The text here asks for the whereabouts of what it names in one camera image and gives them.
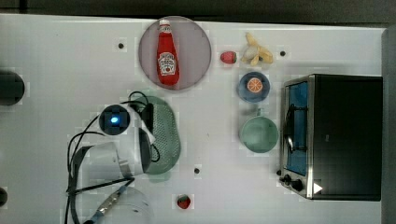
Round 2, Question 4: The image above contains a blue bowl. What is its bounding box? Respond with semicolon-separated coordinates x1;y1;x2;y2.
237;72;271;104

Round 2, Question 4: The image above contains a green plastic strainer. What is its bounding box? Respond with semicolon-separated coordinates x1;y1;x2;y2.
128;91;181;183

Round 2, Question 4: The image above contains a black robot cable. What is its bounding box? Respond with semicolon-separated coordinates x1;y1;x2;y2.
64;91;162;224

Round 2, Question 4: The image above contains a black toaster oven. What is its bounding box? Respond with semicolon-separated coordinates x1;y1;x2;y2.
277;74;383;202

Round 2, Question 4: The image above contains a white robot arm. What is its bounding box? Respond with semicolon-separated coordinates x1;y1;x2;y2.
74;104;155;224

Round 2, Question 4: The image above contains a green plastic cup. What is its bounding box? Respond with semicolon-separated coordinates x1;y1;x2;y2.
239;108;279;153

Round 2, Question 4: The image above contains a small red strawberry toy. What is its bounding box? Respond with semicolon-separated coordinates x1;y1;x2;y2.
177;194;191;209

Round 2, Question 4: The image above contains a red ketchup bottle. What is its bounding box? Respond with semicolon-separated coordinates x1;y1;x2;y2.
156;20;180;86

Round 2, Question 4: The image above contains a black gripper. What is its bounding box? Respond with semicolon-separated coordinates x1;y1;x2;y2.
141;104;154;132

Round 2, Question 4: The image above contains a toy orange half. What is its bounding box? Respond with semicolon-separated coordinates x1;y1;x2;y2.
247;77;263;93

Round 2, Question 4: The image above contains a grey round plate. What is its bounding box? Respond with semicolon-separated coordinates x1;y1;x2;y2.
138;16;212;91

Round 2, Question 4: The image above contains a toy peeled banana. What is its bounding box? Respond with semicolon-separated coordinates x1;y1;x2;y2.
241;33;274;66

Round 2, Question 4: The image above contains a black round object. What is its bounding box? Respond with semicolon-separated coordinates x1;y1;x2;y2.
0;71;25;105

